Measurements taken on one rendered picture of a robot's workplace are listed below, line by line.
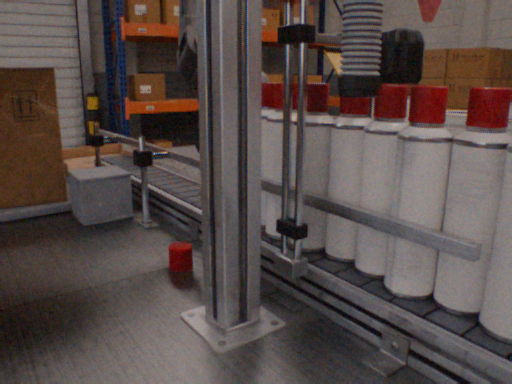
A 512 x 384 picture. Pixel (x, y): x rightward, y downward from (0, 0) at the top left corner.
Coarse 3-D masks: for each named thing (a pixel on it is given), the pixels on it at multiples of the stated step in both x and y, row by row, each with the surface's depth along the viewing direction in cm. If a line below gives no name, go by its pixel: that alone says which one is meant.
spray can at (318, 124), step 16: (320, 96) 49; (320, 112) 49; (320, 128) 49; (320, 144) 49; (320, 160) 50; (320, 176) 50; (320, 192) 51; (304, 208) 52; (320, 224) 52; (304, 240) 53; (320, 240) 53
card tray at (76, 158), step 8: (104, 144) 152; (112, 144) 153; (120, 144) 154; (64, 152) 144; (72, 152) 145; (80, 152) 147; (88, 152) 149; (104, 152) 152; (112, 152) 154; (120, 152) 155; (128, 152) 148; (64, 160) 142; (72, 160) 141; (80, 160) 141; (88, 160) 141; (64, 168) 119; (72, 168) 128; (80, 168) 128
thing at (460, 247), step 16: (128, 144) 95; (176, 160) 76; (192, 160) 71; (272, 192) 54; (304, 192) 49; (320, 208) 47; (336, 208) 45; (352, 208) 43; (368, 224) 42; (384, 224) 40; (400, 224) 38; (416, 224) 38; (416, 240) 37; (432, 240) 36; (448, 240) 35; (464, 240) 34; (464, 256) 34
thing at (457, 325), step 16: (112, 160) 115; (128, 160) 115; (160, 176) 95; (176, 176) 95; (176, 192) 82; (192, 192) 82; (272, 240) 57; (304, 256) 52; (320, 256) 52; (336, 272) 48; (352, 272) 47; (368, 288) 44; (400, 304) 40; (416, 304) 40; (432, 304) 40; (432, 320) 37; (448, 320) 37; (464, 320) 37; (464, 336) 35; (480, 336) 35; (496, 352) 33
